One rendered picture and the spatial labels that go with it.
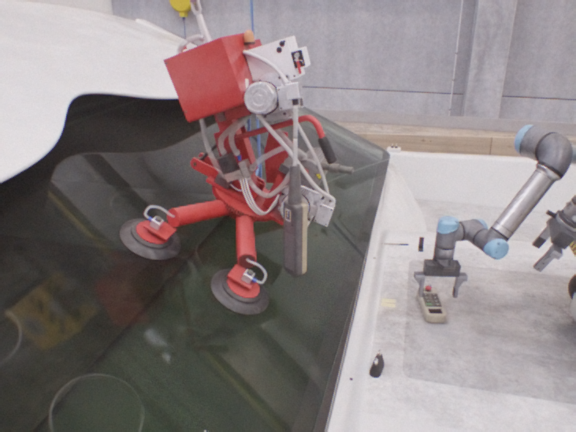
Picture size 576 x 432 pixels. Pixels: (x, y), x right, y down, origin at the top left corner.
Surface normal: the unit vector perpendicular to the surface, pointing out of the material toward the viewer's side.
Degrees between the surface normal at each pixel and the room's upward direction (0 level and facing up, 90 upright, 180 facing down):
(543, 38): 90
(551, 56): 90
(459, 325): 0
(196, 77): 90
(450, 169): 90
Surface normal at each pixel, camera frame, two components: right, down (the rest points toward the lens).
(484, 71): -0.25, 0.40
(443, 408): 0.00, -0.91
